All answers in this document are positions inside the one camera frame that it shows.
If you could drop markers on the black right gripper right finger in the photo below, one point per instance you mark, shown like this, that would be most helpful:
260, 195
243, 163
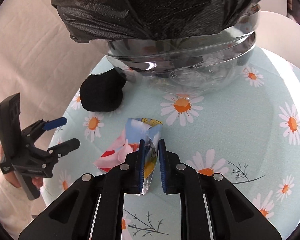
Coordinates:
211, 206

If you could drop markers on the clear plastic trash bin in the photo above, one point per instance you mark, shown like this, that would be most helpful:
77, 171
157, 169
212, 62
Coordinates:
200, 63

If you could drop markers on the white sleeve forearm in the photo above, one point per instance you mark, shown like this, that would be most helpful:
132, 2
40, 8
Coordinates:
15, 207

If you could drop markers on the black trash bag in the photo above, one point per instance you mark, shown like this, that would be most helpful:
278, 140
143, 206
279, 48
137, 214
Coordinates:
88, 20

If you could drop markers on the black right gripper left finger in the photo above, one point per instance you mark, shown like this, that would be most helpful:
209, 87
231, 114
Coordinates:
92, 207

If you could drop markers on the black cloth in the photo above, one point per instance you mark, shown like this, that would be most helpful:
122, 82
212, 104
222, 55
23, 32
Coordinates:
102, 92

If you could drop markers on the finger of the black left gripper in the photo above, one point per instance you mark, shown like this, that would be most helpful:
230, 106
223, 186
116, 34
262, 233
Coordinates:
64, 148
41, 126

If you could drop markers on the daisy print tablecloth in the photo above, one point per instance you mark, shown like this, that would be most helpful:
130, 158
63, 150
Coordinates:
248, 131

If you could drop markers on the white chair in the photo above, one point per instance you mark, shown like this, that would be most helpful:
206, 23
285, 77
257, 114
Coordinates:
280, 35

